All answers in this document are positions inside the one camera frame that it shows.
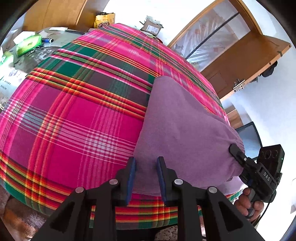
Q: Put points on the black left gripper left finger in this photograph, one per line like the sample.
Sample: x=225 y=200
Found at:
x=90 y=214

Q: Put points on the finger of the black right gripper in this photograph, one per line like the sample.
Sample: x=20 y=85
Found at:
x=238 y=155

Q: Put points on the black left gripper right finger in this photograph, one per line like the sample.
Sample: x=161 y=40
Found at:
x=203 y=214

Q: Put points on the purple fleece pants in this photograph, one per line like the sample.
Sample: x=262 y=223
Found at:
x=193 y=142

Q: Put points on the person right hand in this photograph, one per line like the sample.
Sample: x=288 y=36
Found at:
x=243 y=204

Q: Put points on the dark tablet screen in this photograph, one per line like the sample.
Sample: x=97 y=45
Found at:
x=251 y=140

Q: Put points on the pink green plaid cloth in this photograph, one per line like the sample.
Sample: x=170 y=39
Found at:
x=76 y=118

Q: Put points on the wooden door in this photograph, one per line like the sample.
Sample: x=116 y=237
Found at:
x=225 y=43

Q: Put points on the cardboard parcel box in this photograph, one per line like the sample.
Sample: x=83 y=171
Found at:
x=151 y=27

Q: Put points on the white purple tube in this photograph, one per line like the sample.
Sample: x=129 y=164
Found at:
x=11 y=78

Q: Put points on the key bunch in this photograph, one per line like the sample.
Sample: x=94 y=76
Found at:
x=34 y=50

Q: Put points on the printed table mat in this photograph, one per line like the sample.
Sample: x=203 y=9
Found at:
x=27 y=64

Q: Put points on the blue lighter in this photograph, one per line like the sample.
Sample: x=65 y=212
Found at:
x=47 y=40

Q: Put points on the green tissue pack near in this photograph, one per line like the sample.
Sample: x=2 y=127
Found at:
x=7 y=59

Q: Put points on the green tissue pack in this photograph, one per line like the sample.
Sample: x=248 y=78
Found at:
x=26 y=41
x=7 y=59

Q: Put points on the green tissue pack far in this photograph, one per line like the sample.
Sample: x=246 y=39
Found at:
x=26 y=41

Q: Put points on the yellow gift bag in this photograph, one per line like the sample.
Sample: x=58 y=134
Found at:
x=104 y=19

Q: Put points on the wooden wardrobe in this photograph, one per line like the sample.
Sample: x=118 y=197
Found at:
x=74 y=14

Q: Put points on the white handled knife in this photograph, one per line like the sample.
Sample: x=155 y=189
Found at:
x=65 y=29

